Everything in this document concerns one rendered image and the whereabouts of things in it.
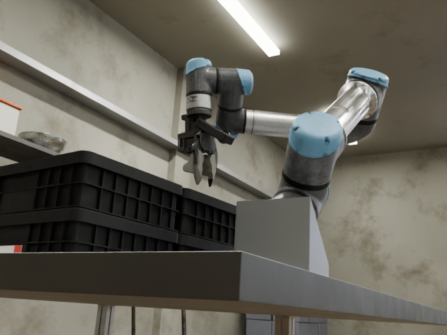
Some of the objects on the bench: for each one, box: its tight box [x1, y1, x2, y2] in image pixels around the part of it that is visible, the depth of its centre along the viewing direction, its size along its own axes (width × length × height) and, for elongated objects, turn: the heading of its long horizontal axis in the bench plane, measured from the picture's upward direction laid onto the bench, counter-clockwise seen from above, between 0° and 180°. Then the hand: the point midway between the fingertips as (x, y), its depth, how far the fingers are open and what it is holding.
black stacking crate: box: [172, 234, 234, 251], centre depth 135 cm, size 40×30×12 cm
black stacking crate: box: [0, 207, 179, 253], centre depth 111 cm, size 40×30×12 cm
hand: (205, 181), depth 138 cm, fingers open, 5 cm apart
